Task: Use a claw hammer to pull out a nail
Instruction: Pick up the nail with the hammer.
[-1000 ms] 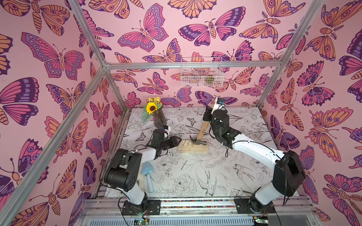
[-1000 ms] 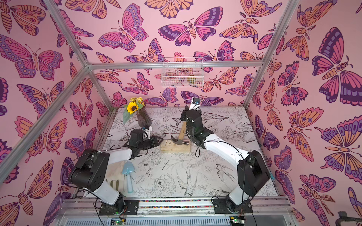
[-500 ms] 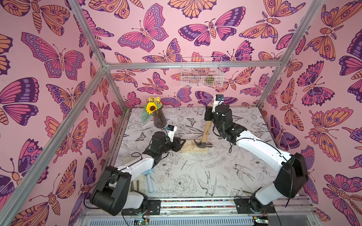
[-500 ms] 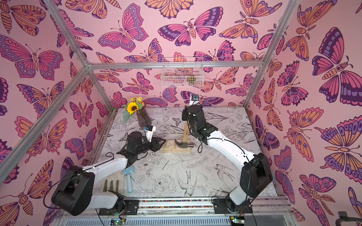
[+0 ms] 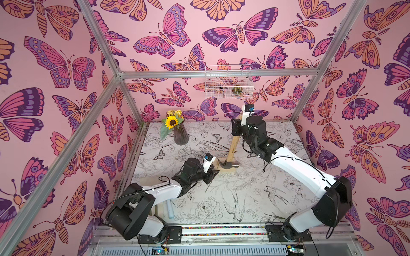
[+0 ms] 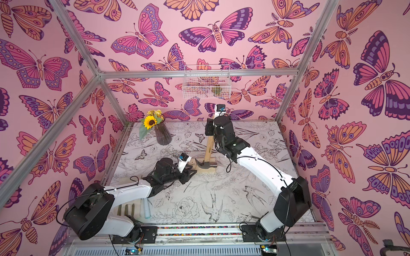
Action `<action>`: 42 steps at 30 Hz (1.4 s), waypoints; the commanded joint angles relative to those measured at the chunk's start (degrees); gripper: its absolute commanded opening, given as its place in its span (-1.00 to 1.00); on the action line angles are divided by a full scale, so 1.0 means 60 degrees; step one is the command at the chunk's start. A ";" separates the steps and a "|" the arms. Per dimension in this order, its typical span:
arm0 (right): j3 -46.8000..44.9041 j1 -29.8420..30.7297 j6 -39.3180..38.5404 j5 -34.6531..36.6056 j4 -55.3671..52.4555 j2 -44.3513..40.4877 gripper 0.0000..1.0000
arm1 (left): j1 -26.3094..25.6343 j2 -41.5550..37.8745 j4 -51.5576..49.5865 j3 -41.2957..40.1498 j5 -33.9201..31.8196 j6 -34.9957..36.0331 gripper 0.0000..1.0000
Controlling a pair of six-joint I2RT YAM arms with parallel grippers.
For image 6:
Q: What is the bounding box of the wooden block with nails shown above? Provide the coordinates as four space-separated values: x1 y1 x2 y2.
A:
188 159 218 173

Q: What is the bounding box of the wooden handle claw hammer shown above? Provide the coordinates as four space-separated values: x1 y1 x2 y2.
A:
197 135 216 162

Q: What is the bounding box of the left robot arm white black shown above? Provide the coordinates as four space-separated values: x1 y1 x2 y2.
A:
53 154 197 245

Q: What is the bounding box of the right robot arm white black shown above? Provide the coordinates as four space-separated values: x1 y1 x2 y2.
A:
205 115 312 241

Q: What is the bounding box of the dark glass vase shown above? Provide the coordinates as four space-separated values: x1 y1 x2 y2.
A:
155 122 172 146

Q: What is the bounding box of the light blue garden trowel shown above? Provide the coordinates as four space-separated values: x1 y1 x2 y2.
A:
143 198 151 219

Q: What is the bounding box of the artificial sunflower bouquet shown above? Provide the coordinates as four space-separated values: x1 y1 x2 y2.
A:
139 110 164 140

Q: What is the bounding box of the green garden hand fork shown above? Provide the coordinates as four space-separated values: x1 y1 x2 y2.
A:
117 204 136 217

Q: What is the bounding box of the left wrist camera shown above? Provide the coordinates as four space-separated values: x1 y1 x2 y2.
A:
177 153 192 173

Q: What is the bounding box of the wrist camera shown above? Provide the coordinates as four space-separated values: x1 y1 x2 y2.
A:
214 104 226 118
177 153 192 173

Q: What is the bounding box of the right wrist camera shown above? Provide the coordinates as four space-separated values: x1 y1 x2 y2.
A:
214 104 226 118

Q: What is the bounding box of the white wire basket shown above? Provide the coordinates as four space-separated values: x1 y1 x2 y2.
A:
181 64 232 100

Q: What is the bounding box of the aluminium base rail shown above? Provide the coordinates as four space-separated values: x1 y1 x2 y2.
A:
60 223 338 256

